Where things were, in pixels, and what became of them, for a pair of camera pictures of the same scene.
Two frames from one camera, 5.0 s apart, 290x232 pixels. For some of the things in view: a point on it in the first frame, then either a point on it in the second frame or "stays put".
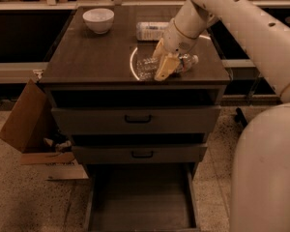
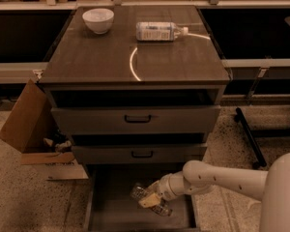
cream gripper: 179,42 to 165,188
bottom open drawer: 143,197 stays put
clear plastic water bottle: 147,68 to 138,191
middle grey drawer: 138,154 stays put
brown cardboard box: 33,128 stays put
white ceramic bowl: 99,19 stays put
